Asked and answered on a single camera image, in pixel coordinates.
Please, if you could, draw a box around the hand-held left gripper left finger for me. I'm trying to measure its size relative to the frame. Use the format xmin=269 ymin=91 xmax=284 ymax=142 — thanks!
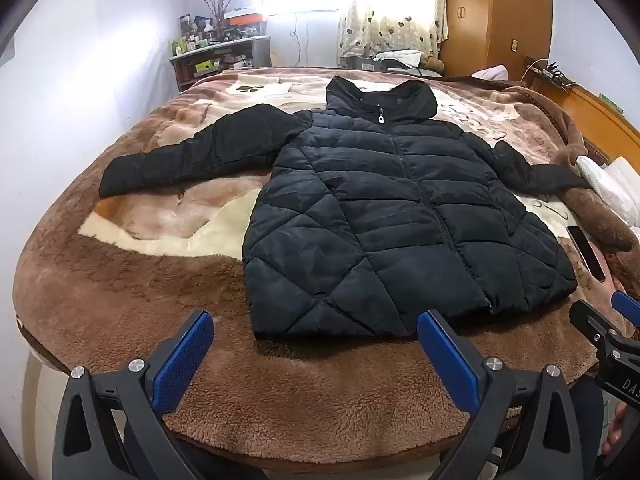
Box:
xmin=52 ymin=310 xmax=216 ymax=480

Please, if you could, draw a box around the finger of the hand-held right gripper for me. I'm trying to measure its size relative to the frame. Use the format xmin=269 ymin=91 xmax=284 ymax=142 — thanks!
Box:
xmin=569 ymin=300 xmax=622 ymax=357
xmin=611 ymin=291 xmax=640 ymax=328

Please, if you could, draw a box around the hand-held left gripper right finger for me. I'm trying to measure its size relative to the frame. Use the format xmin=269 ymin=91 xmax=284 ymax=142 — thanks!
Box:
xmin=416 ymin=309 xmax=598 ymax=480

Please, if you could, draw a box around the black quilted puffer jacket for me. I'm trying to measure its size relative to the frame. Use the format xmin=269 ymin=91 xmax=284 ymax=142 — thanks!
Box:
xmin=98 ymin=75 xmax=593 ymax=340

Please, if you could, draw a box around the pile of clothes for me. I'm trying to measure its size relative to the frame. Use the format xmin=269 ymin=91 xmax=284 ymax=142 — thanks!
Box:
xmin=345 ymin=49 xmax=445 ymax=80

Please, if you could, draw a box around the person's right hand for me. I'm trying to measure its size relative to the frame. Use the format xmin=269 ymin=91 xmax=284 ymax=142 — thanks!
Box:
xmin=601 ymin=404 xmax=632 ymax=457

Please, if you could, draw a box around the black smartphone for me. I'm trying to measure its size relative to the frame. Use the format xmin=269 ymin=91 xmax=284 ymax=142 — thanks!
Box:
xmin=566 ymin=225 xmax=607 ymax=282

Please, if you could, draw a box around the brown printed plush blanket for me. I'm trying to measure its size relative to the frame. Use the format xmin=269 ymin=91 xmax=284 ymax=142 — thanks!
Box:
xmin=15 ymin=66 xmax=640 ymax=461

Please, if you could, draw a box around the white pillow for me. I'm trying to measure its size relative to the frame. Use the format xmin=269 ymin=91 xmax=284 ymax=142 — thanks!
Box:
xmin=576 ymin=156 xmax=640 ymax=228

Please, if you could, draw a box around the wooden headboard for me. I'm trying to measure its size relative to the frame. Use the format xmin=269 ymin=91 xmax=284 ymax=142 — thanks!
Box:
xmin=522 ymin=55 xmax=640 ymax=166

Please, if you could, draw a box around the power strip with plugs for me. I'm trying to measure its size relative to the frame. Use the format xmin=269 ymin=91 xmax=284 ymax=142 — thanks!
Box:
xmin=530 ymin=61 xmax=572 ymax=92

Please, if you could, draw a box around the pink cloth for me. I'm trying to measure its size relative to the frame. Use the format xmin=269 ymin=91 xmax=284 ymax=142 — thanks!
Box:
xmin=472 ymin=64 xmax=510 ymax=82

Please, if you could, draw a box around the cluttered grey shelf unit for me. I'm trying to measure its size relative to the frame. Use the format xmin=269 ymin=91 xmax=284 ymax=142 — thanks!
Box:
xmin=168 ymin=35 xmax=273 ymax=93

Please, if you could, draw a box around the wooden wardrobe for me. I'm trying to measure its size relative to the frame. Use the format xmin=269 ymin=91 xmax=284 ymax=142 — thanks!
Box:
xmin=440 ymin=0 xmax=553 ymax=83

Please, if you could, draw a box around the orange storage box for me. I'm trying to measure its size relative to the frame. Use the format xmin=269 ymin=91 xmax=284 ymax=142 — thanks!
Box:
xmin=223 ymin=8 xmax=267 ymax=36

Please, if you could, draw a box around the heart print curtain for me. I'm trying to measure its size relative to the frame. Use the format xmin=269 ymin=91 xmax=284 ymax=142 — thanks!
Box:
xmin=336 ymin=0 xmax=449 ymax=60

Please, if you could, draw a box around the hanging wall cable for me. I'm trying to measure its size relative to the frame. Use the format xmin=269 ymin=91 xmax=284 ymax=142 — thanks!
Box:
xmin=289 ymin=14 xmax=307 ymax=67

